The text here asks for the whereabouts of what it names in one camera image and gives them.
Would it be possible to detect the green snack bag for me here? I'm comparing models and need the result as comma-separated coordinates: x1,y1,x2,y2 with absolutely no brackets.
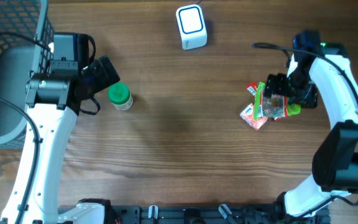
253,82,301,120

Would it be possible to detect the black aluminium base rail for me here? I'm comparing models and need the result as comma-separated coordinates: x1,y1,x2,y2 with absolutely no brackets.
111,204,287,224

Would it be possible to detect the grey plastic mesh basket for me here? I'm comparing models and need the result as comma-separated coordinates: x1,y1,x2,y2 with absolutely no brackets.
0,0,54,149

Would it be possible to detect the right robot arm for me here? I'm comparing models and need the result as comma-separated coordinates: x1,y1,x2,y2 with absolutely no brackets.
253,30,358,222

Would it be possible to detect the white barcode scanner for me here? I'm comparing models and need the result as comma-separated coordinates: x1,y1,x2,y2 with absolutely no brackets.
175,4,208,50

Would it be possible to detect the green lid jar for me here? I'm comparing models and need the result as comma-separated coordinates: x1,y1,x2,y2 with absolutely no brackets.
108,82,134,111

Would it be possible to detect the red stick sachet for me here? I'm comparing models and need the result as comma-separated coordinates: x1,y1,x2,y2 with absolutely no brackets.
246,82,258,96

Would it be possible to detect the small red tissue pack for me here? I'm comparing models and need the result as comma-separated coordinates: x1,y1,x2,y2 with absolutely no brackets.
240,103,268,131

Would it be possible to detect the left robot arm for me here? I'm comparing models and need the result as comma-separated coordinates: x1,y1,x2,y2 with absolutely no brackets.
0,32,120,223

